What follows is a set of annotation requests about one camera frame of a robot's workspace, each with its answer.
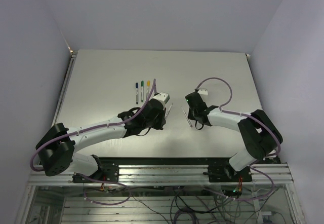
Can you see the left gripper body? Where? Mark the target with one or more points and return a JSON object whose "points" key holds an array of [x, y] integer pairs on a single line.
{"points": [[157, 123]]}

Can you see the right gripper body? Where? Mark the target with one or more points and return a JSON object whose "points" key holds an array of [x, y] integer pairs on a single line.
{"points": [[191, 115]]}

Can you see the purple marker pen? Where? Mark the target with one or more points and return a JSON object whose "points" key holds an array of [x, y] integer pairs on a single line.
{"points": [[186, 117]]}

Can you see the red marker pen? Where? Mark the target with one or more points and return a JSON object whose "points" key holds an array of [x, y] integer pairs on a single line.
{"points": [[168, 111]]}

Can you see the yellow marker pen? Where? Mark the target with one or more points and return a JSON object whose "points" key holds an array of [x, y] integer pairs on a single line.
{"points": [[147, 90]]}

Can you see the green marker pen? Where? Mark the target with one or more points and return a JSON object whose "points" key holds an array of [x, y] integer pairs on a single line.
{"points": [[142, 93]]}

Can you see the blue marker pen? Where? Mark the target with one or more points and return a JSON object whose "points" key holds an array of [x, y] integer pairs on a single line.
{"points": [[137, 95]]}

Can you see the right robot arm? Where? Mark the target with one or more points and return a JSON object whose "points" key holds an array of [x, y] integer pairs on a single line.
{"points": [[258, 133]]}

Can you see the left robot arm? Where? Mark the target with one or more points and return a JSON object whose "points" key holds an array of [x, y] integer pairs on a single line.
{"points": [[59, 148]]}

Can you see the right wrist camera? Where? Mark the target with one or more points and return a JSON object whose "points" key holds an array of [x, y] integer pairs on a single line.
{"points": [[202, 91]]}

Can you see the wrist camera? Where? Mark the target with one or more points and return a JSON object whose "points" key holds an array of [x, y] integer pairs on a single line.
{"points": [[202, 91], [162, 97]]}

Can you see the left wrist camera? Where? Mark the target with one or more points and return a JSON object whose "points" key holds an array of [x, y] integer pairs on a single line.
{"points": [[162, 97]]}

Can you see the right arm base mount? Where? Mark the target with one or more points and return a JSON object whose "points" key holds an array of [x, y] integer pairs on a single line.
{"points": [[223, 172]]}

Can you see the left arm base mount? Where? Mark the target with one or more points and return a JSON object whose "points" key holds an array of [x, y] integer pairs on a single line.
{"points": [[103, 174]]}

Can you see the aluminium frame rail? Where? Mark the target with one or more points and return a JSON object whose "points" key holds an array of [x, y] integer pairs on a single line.
{"points": [[159, 175]]}

